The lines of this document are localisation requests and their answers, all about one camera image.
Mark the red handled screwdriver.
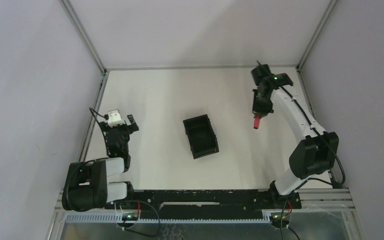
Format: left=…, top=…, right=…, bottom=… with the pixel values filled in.
left=253, top=113, right=262, bottom=130

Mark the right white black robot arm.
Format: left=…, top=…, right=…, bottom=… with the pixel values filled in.
left=251, top=69, right=339, bottom=208

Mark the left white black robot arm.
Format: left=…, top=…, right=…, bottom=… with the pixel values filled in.
left=61, top=111, right=139, bottom=212

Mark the black plastic bin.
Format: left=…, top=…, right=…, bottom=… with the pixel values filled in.
left=183, top=114, right=220, bottom=159

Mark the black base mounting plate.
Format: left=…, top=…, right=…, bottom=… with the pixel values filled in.
left=105, top=189, right=302, bottom=220

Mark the left controller board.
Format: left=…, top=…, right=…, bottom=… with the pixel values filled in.
left=121, top=213, right=139, bottom=222

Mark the controller board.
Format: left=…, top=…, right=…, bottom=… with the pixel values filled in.
left=121, top=213, right=139, bottom=222
left=269, top=213, right=291, bottom=222

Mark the right controller board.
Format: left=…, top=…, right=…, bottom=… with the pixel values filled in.
left=269, top=213, right=291, bottom=222

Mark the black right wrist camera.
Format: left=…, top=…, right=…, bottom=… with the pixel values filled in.
left=251, top=60, right=273, bottom=86

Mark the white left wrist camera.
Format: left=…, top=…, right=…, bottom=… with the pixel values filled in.
left=107, top=109, right=126, bottom=128

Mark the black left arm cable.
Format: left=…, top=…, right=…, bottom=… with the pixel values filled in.
left=88, top=107, right=110, bottom=140

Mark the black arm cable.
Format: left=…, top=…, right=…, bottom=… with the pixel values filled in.
left=278, top=84, right=347, bottom=187
left=88, top=107, right=110, bottom=140

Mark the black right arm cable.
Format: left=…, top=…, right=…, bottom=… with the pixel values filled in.
left=278, top=84, right=347, bottom=187

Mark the aluminium left frame rail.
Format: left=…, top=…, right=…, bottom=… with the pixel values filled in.
left=77, top=71, right=109, bottom=162

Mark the aluminium frame rail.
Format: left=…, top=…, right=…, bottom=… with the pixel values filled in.
left=105, top=64, right=299, bottom=71
left=295, top=66, right=343, bottom=189
left=77, top=71, right=109, bottom=162

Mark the aluminium back frame rail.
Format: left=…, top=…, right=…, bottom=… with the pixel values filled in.
left=105, top=64, right=299, bottom=71

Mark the white slotted cable duct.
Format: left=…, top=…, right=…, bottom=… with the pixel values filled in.
left=65, top=212, right=271, bottom=224

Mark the aluminium right frame rail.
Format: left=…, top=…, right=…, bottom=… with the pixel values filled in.
left=295, top=66, right=343, bottom=189

